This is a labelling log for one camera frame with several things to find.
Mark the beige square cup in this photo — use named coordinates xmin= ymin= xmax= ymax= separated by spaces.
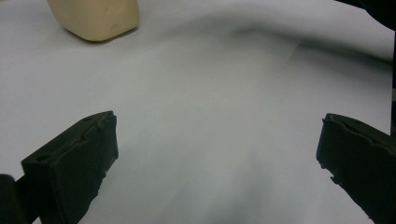
xmin=46 ymin=0 xmax=140 ymax=43

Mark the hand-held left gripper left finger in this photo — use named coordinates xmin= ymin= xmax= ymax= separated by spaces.
xmin=15 ymin=110 xmax=120 ymax=224

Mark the white table mat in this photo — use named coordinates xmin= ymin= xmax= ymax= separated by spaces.
xmin=0 ymin=0 xmax=395 ymax=224

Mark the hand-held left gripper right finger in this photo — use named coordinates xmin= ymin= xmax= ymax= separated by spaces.
xmin=316 ymin=113 xmax=396 ymax=224

